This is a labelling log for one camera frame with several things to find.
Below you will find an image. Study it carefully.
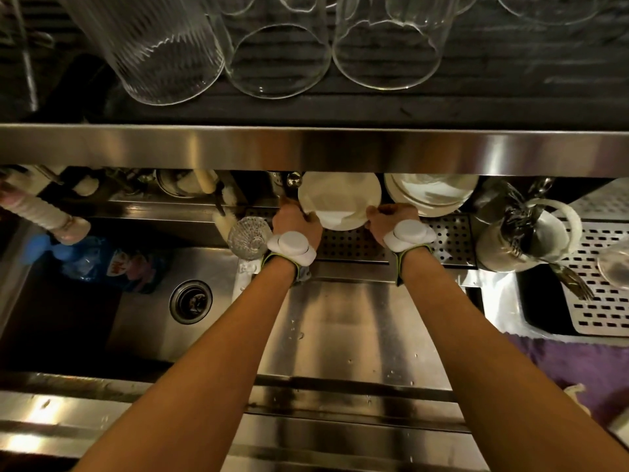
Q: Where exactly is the person's right hand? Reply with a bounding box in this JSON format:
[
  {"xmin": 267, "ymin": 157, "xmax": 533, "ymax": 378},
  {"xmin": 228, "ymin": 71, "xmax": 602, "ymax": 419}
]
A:
[{"xmin": 366, "ymin": 203, "xmax": 421, "ymax": 251}]

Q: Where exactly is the person's left hand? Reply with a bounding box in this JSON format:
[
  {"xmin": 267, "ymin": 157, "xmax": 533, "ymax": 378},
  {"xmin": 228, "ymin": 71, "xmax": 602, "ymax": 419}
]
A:
[{"xmin": 271, "ymin": 196, "xmax": 324, "ymax": 251}]

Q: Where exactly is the small patterned glass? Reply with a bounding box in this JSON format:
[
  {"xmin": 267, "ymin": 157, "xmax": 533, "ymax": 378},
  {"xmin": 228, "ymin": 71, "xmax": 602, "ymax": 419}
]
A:
[{"xmin": 227, "ymin": 216, "xmax": 273, "ymax": 261}]

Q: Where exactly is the stack of white plates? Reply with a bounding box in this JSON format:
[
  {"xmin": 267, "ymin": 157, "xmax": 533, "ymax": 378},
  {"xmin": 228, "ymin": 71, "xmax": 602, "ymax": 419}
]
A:
[{"xmin": 384, "ymin": 173, "xmax": 480, "ymax": 220}]

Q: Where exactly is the white saucer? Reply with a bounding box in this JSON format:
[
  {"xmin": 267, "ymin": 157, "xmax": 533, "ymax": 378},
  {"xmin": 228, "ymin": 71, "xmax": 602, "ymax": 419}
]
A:
[{"xmin": 297, "ymin": 171, "xmax": 383, "ymax": 231}]

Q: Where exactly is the group of tall clear glasses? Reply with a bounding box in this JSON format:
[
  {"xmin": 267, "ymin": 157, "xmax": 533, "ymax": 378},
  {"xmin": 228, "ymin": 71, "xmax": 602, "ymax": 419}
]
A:
[{"xmin": 54, "ymin": 0, "xmax": 605, "ymax": 106}]

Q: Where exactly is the person's left forearm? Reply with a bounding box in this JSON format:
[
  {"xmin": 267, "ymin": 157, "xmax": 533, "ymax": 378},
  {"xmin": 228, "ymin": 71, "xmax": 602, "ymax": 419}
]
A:
[{"xmin": 73, "ymin": 258, "xmax": 298, "ymax": 472}]

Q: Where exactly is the person's right forearm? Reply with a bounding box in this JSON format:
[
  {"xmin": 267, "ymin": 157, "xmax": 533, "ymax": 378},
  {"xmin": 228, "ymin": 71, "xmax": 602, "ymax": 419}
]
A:
[{"xmin": 400, "ymin": 245, "xmax": 629, "ymax": 472}]

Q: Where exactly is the white right wrist tracker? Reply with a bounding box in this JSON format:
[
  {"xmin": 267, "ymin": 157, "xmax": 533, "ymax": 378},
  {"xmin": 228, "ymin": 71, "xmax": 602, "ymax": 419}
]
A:
[{"xmin": 383, "ymin": 219, "xmax": 437, "ymax": 286}]

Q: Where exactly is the white wrist tracker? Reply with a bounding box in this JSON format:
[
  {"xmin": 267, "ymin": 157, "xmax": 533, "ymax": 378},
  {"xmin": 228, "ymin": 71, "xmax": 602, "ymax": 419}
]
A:
[
  {"xmin": 261, "ymin": 231, "xmax": 316, "ymax": 286},
  {"xmin": 383, "ymin": 219, "xmax": 437, "ymax": 286}
]

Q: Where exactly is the white left wrist tracker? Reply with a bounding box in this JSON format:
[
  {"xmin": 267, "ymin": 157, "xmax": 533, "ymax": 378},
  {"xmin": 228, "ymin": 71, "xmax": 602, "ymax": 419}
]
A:
[{"xmin": 261, "ymin": 231, "xmax": 316, "ymax": 286}]

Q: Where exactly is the perforated steel drip tray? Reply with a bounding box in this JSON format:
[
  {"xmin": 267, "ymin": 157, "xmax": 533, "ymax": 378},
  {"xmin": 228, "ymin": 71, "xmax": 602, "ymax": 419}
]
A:
[{"xmin": 243, "ymin": 206, "xmax": 478, "ymax": 269}]

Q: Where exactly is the white sponge bottle brush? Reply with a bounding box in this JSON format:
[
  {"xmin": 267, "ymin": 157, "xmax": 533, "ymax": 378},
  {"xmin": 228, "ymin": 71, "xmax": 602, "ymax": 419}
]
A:
[{"xmin": 194, "ymin": 169, "xmax": 246, "ymax": 244}]

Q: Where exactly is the recessed steel drainboard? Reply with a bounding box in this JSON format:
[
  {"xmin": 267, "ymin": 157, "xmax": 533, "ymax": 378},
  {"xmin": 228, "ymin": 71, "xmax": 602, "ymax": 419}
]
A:
[{"xmin": 231, "ymin": 262, "xmax": 480, "ymax": 391}]

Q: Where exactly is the round steel bowl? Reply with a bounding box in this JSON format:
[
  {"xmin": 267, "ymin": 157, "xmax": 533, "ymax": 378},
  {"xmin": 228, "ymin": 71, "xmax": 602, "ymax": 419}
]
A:
[{"xmin": 156, "ymin": 169, "xmax": 217, "ymax": 198}]

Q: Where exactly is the bunch of steel cutlery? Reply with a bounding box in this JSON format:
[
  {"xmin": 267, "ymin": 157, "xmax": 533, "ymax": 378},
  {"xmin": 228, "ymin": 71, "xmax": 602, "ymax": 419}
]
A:
[{"xmin": 491, "ymin": 179, "xmax": 556, "ymax": 256}]

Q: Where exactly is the round sink drain strainer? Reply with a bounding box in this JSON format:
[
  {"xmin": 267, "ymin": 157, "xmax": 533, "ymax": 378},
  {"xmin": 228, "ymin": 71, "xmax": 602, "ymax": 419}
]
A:
[{"xmin": 168, "ymin": 279, "xmax": 213, "ymax": 325}]

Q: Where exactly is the white ceramic cutlery jug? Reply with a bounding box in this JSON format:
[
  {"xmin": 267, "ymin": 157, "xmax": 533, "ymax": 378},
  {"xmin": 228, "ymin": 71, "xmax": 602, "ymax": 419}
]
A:
[{"xmin": 474, "ymin": 179, "xmax": 583, "ymax": 273}]

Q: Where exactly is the stainless steel sink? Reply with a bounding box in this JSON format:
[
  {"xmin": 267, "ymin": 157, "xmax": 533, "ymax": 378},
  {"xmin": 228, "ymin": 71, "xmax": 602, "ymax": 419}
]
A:
[{"xmin": 0, "ymin": 210, "xmax": 246, "ymax": 374}]

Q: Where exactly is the steel fork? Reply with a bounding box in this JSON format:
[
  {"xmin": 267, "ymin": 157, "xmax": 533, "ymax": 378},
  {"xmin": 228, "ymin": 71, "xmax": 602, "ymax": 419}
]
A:
[{"xmin": 548, "ymin": 262, "xmax": 596, "ymax": 302}]

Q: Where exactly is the blue dish soap bottle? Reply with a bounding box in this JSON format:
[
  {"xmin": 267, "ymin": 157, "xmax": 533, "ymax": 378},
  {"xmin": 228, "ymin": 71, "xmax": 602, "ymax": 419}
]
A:
[{"xmin": 22, "ymin": 233, "xmax": 170, "ymax": 294}]

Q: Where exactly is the slotted steel drip tray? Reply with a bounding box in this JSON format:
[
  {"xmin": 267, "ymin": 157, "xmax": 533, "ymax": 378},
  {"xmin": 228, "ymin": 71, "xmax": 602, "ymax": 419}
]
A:
[{"xmin": 558, "ymin": 220, "xmax": 629, "ymax": 338}]

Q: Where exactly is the clear measuring cup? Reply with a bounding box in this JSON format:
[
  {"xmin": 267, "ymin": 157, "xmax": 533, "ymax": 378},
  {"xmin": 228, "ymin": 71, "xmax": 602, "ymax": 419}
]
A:
[{"xmin": 597, "ymin": 238, "xmax": 629, "ymax": 290}]

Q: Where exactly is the purple cloth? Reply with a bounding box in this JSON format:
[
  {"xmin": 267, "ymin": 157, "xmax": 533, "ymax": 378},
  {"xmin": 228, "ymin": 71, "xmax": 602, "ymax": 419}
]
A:
[{"xmin": 508, "ymin": 334, "xmax": 629, "ymax": 428}]

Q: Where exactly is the crumpled beige tissue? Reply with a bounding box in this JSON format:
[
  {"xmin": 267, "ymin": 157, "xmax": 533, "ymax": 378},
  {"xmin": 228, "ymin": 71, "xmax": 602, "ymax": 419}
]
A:
[{"xmin": 563, "ymin": 383, "xmax": 592, "ymax": 416}]

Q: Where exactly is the wire dish rack with tray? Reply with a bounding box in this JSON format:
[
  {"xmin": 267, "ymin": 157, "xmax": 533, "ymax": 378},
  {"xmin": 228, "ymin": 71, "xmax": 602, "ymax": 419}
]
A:
[{"xmin": 0, "ymin": 0, "xmax": 60, "ymax": 121}]

